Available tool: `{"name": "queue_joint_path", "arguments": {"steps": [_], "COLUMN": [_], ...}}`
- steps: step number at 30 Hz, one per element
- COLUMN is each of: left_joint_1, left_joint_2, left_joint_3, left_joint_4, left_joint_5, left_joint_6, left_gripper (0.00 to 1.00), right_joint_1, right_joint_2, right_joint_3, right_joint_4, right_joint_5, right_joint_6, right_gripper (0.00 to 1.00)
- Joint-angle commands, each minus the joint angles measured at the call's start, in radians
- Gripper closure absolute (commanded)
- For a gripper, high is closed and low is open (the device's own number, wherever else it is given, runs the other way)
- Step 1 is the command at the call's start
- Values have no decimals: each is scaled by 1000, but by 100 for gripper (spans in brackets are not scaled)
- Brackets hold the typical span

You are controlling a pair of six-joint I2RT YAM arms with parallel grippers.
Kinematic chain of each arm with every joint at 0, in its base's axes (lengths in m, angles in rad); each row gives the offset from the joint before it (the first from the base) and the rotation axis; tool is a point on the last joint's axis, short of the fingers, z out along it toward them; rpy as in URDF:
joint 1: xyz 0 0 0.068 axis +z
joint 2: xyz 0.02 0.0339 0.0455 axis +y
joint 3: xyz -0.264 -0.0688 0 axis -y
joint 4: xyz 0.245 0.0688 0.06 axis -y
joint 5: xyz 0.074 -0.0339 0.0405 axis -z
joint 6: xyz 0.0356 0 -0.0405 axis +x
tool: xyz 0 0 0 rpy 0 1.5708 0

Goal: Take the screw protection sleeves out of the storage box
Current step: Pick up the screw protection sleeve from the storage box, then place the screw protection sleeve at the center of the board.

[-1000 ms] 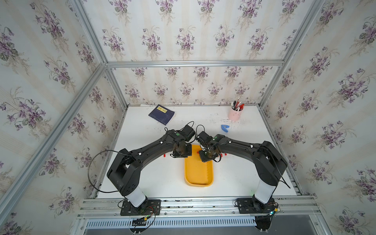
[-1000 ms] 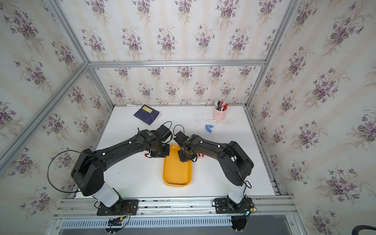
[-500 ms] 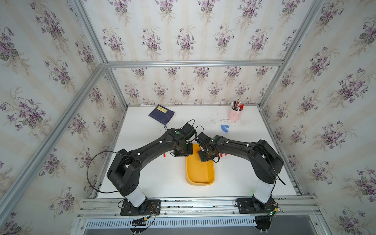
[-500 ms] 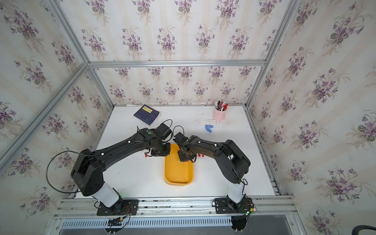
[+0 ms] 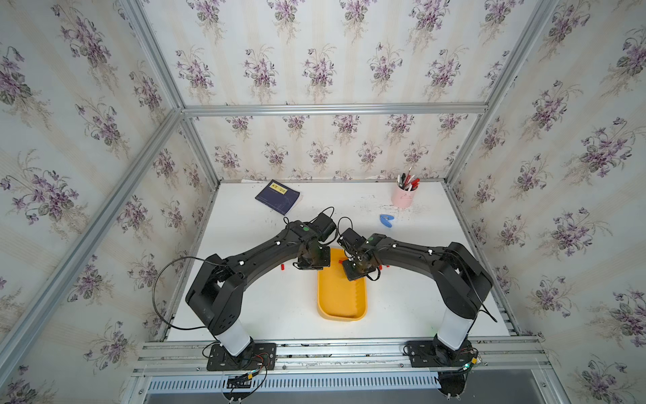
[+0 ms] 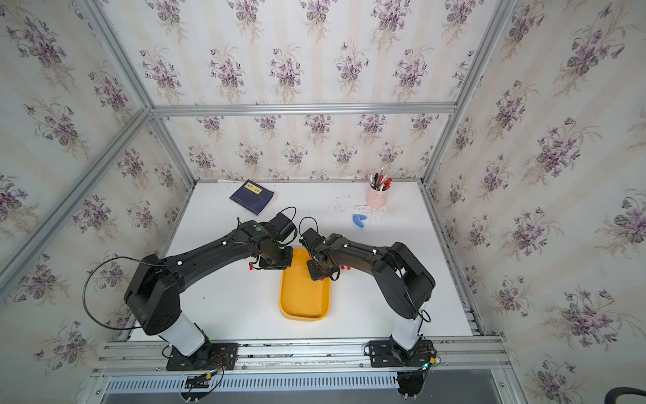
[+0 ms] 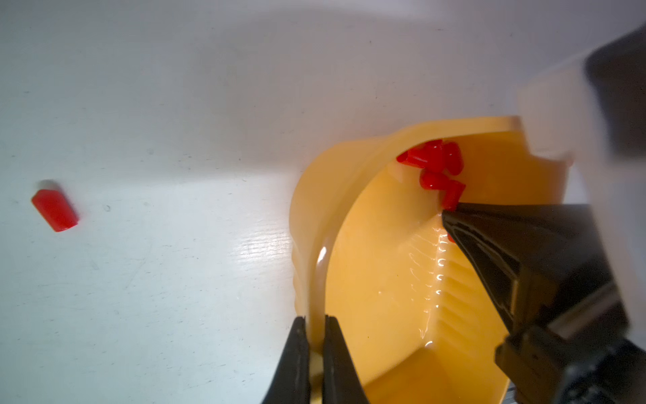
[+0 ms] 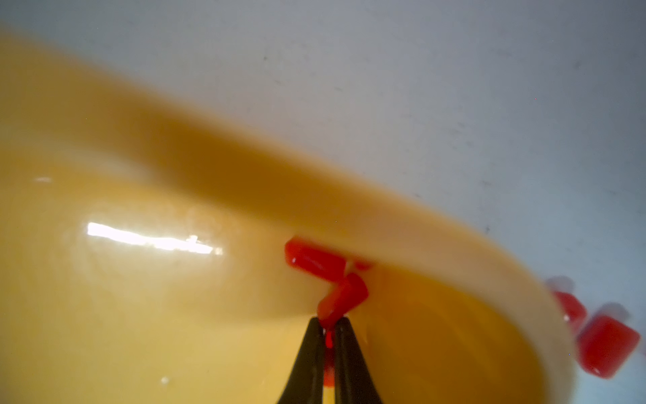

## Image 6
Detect yellow plastic storage tray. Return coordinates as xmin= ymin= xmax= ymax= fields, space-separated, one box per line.
xmin=279 ymin=247 xmax=331 ymax=322

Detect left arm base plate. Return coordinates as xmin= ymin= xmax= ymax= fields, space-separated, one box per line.
xmin=166 ymin=342 xmax=239 ymax=372

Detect dark blue notebook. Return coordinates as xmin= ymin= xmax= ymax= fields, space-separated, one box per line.
xmin=230 ymin=180 xmax=274 ymax=215

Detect aluminium front rail frame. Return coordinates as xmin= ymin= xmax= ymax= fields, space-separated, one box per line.
xmin=80 ymin=337 xmax=526 ymax=403

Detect pink pen cup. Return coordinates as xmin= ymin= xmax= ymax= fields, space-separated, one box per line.
xmin=366 ymin=186 xmax=390 ymax=209

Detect blue plastic clip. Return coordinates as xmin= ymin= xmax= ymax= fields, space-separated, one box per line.
xmin=353 ymin=214 xmax=367 ymax=228

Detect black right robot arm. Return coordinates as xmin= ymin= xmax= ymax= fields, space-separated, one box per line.
xmin=299 ymin=227 xmax=437 ymax=358

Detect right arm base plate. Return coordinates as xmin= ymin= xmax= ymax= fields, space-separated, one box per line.
xmin=363 ymin=338 xmax=437 ymax=369

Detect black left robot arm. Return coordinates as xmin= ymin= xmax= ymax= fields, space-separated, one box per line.
xmin=92 ymin=211 xmax=295 ymax=358

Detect red pens in cup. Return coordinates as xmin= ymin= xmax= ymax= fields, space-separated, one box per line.
xmin=368 ymin=168 xmax=392 ymax=192

